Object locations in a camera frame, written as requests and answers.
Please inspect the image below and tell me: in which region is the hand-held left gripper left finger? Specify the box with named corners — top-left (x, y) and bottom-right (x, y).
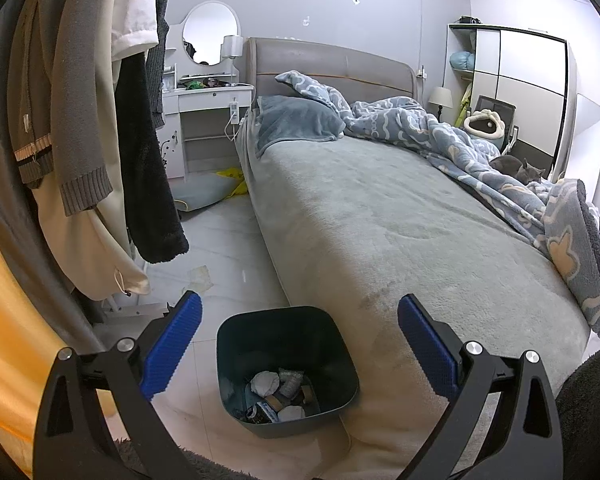
top-left (32, 290), bottom-right (203, 480)

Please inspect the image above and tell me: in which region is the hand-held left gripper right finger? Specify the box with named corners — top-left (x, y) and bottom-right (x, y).
top-left (397, 294), bottom-right (563, 480)

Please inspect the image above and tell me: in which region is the large white tissue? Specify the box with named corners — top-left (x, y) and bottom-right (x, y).
top-left (250, 371), bottom-right (281, 398)

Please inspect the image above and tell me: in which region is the dark teal trash bin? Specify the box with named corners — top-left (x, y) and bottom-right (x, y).
top-left (216, 306), bottom-right (360, 440)

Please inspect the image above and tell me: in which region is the clear plastic bag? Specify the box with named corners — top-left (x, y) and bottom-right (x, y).
top-left (278, 369), bottom-right (305, 396)

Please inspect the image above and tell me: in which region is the white clothes rack base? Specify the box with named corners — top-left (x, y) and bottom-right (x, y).
top-left (102, 295), bottom-right (173, 326)

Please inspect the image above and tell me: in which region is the clear plastic scrap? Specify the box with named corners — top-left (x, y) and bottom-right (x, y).
top-left (182, 265), bottom-right (216, 293)

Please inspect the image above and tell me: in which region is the cream hanging coat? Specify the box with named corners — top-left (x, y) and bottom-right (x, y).
top-left (30, 0), bottom-right (151, 301)

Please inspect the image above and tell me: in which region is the bed with grey-green sheet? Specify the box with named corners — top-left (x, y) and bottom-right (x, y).
top-left (235, 110), bottom-right (596, 480)

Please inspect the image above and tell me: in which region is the grey floor cushion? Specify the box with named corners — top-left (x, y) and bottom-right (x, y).
top-left (170, 172), bottom-right (241, 212)

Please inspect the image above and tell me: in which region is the yellow cloth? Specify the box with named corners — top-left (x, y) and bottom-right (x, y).
top-left (0, 200), bottom-right (121, 461)

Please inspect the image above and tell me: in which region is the black fleece garment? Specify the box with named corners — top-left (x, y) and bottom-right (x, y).
top-left (115, 52), bottom-right (190, 265)

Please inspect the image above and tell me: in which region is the dark fleece cloth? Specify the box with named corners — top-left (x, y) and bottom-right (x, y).
top-left (555, 345), bottom-right (600, 480)

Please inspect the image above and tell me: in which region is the yellow bag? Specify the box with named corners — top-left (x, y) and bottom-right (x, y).
top-left (216, 167), bottom-right (248, 196)

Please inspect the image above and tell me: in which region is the grey cat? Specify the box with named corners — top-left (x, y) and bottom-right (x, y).
top-left (490, 155), bottom-right (548, 183)

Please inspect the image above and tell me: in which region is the grey knit sweater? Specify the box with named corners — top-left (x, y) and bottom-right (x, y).
top-left (15, 0), bottom-right (113, 216)

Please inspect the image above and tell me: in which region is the blue cloud patterned blanket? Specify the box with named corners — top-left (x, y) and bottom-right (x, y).
top-left (275, 70), bottom-right (600, 339)

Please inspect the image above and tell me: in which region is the cream cat bed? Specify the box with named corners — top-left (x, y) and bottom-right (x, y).
top-left (462, 109), bottom-right (506, 138)

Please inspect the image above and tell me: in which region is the white vanity desk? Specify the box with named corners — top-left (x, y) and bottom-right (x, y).
top-left (157, 25), bottom-right (255, 181)

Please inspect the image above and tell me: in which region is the bedside lamp with shade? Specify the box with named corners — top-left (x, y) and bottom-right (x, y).
top-left (427, 86), bottom-right (453, 121)

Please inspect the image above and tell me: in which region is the white door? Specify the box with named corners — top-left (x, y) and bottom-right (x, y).
top-left (575, 92), bottom-right (600, 211)

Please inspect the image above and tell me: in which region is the grey-blue pillow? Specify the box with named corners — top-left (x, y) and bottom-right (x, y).
top-left (255, 95), bottom-right (347, 158)

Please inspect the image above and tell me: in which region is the dark grey knit garment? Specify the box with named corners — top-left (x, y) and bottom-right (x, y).
top-left (147, 0), bottom-right (171, 128)

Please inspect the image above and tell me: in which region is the white wardrobe with black trim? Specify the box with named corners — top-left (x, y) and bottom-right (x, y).
top-left (442, 22), bottom-right (578, 181)

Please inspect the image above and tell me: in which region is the grey padded headboard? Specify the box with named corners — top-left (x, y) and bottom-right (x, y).
top-left (244, 36), bottom-right (421, 116)

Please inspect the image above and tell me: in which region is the oval vanity mirror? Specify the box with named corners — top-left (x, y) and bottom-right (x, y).
top-left (182, 1), bottom-right (241, 67)

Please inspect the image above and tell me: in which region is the white jacket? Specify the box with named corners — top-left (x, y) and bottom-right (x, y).
top-left (112, 0), bottom-right (159, 61)

